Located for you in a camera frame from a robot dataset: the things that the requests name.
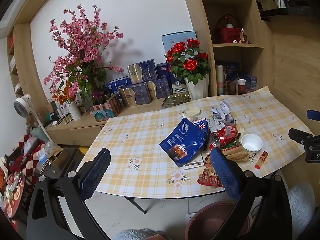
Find blue pink snack packet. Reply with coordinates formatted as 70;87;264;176
192;117;208;132

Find red white checked blanket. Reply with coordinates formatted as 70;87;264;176
7;134;48;180

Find crumpled white paper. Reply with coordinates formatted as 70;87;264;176
209;100;237;132

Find red snack packet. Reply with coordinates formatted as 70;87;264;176
197;155;224;188

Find dark blue shelf box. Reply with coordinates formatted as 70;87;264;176
223;61;240;80

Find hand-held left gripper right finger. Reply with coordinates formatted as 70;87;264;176
210;147;292;240

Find pink blossom plant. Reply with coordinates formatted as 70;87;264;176
43;4;125;105

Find white round lid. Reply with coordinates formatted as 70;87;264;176
184;107;201;118

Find cardboard box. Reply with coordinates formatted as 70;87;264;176
45;147;65;168

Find orange artificial flowers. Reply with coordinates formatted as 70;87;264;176
52;81;75;105

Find white faceted vase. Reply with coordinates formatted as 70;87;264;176
184;74;209;100

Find brown plastic bin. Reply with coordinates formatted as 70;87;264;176
185;201;240;240

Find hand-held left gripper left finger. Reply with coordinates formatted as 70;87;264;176
26;148;111;240

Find gold tray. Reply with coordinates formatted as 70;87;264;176
162;94;192;108

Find blue coffee bag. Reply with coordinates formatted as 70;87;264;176
159;117;209;167

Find person's right leg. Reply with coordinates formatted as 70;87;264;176
287;182;316;240

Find white bottle vase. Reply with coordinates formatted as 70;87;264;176
68;101;82;121

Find row of small brown vials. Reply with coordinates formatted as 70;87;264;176
59;112;73;126

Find red basket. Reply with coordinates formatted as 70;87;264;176
216;14;242;44

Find white desk fan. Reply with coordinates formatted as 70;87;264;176
14;94;42;120

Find crushed red soda can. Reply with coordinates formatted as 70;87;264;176
209;125;238;147

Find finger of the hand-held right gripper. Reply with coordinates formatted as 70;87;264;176
289;128;320;144
307;109;320;121

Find red rose bouquet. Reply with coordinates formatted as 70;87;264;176
164;38;211;85

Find light blue box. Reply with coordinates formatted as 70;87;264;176
161;31;197;55

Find black counter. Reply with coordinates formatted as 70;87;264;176
257;1;320;22

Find blue gold gift box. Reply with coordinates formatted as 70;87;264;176
127;59;157;84
147;78;171;100
118;84;151;107

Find small blue purple box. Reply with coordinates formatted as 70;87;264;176
246;74;258;92

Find red lip balm tube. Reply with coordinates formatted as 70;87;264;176
254;151;268;169

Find black folding table frame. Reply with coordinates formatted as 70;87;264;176
124;196;148;214

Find white paper cup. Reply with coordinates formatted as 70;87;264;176
240;133;263;153

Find red round tin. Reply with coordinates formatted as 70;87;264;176
0;171;25;218

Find blue carton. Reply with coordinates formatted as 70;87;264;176
106;77;133;95

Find blue box with white label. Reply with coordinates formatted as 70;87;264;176
171;72;188;95

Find stack of pastel cups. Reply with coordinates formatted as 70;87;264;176
215;65;225;95

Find brown paper bag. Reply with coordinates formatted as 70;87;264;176
221;145;250;162

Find wooden shelf unit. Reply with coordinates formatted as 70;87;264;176
179;0;275;98

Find yellow checked tablecloth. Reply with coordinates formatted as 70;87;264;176
76;85;314;200

